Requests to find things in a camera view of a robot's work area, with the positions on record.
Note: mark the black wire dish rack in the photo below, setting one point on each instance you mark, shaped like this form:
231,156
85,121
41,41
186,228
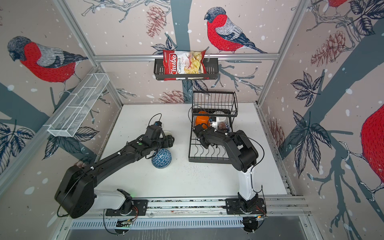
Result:
214,111

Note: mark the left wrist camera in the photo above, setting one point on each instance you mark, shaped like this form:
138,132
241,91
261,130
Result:
157,124

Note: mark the red cassava chips bag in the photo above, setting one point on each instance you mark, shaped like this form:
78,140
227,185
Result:
183,62

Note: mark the blue patterned bowl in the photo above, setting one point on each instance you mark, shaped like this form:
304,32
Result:
162,159

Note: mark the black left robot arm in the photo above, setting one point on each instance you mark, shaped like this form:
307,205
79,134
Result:
77,192

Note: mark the orange plastic bowl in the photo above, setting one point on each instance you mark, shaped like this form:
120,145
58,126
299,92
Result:
203,119

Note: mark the white ceramic bowl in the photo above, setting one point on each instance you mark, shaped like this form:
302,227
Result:
219,117

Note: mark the red patterned bowl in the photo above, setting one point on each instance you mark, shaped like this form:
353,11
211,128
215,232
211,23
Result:
223,126

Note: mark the black wall basket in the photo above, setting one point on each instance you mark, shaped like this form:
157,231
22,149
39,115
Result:
207,69

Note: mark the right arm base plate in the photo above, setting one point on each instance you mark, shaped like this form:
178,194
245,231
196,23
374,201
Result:
241,207

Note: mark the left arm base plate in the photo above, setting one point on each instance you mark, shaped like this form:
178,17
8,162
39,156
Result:
132,209

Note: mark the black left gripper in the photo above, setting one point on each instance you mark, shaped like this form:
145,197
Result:
168,141

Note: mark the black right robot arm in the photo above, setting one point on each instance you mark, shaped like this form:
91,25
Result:
242,156

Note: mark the aluminium mounting rail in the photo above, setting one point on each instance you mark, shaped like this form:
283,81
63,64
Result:
276,206

